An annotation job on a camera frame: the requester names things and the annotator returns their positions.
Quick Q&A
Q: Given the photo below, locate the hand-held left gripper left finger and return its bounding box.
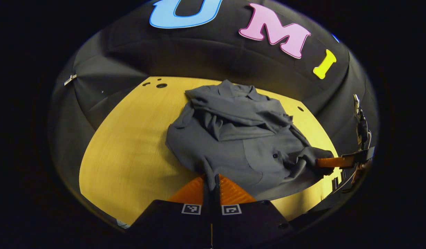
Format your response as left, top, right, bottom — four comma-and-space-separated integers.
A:
128, 174, 213, 249

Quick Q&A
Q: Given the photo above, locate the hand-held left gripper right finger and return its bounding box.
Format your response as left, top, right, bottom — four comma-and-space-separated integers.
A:
213, 174, 294, 249

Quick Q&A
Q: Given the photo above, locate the grey collared shirt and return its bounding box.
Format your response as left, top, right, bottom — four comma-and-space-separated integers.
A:
165, 80, 336, 201

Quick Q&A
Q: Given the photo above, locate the black backdrop cloth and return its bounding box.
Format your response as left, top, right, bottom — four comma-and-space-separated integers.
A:
49, 0, 379, 211

